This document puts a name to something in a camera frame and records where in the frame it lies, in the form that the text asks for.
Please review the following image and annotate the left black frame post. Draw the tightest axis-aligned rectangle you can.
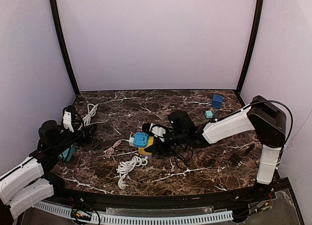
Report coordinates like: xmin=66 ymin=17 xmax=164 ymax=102
xmin=49 ymin=0 xmax=80 ymax=97

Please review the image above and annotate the white slotted cable duct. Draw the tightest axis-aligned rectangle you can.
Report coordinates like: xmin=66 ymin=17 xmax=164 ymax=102
xmin=34 ymin=200 xmax=234 ymax=225

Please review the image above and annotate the right black frame post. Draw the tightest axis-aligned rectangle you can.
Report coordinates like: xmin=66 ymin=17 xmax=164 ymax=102
xmin=235 ymin=0 xmax=264 ymax=94

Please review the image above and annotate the black front aluminium rail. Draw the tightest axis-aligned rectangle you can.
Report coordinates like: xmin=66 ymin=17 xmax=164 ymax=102
xmin=47 ymin=187 xmax=269 ymax=211

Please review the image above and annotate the blue adapter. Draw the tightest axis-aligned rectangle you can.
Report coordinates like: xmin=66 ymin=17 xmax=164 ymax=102
xmin=133 ymin=132 xmax=149 ymax=148

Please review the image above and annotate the black frame post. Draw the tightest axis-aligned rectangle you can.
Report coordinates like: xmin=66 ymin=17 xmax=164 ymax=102
xmin=235 ymin=0 xmax=264 ymax=94
xmin=49 ymin=0 xmax=80 ymax=97

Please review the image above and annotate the yellow cube socket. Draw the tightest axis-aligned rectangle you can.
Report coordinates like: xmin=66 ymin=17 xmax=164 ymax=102
xmin=138 ymin=136 xmax=154 ymax=156

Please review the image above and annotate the pink white usb cable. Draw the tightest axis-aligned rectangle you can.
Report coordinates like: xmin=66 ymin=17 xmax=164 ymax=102
xmin=103 ymin=139 xmax=131 ymax=159

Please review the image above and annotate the black cable bundle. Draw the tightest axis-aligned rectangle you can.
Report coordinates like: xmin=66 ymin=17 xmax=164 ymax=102
xmin=170 ymin=144 xmax=193 ymax=171

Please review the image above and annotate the white power cord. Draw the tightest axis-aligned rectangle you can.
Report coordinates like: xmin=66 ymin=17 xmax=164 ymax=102
xmin=116 ymin=155 xmax=149 ymax=189

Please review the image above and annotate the white teal strip cord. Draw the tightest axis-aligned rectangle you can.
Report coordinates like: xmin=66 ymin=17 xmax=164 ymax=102
xmin=81 ymin=103 xmax=99 ymax=126

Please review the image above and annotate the teal small charger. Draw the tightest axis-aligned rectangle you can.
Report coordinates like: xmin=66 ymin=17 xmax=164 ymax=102
xmin=205 ymin=110 xmax=215 ymax=119

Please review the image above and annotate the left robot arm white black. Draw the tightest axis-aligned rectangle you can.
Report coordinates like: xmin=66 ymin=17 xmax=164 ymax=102
xmin=0 ymin=105 xmax=98 ymax=225

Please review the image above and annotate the white charger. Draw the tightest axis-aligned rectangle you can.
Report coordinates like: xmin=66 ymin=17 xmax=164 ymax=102
xmin=128 ymin=136 xmax=135 ymax=147

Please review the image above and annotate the dark blue cube socket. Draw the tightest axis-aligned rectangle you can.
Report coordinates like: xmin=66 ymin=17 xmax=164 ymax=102
xmin=212 ymin=94 xmax=223 ymax=109

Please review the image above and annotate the purple power strip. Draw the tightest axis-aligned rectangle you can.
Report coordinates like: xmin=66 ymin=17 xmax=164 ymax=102
xmin=140 ymin=154 xmax=153 ymax=160

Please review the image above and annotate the teal power strip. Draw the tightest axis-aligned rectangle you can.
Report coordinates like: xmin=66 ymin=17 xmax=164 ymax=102
xmin=59 ymin=143 xmax=76 ymax=162

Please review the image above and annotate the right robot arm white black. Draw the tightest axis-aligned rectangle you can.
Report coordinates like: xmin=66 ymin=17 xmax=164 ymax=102
xmin=142 ymin=95 xmax=292 ymax=185

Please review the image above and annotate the black plug adapter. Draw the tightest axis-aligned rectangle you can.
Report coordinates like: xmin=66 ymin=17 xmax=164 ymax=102
xmin=229 ymin=153 xmax=242 ymax=168

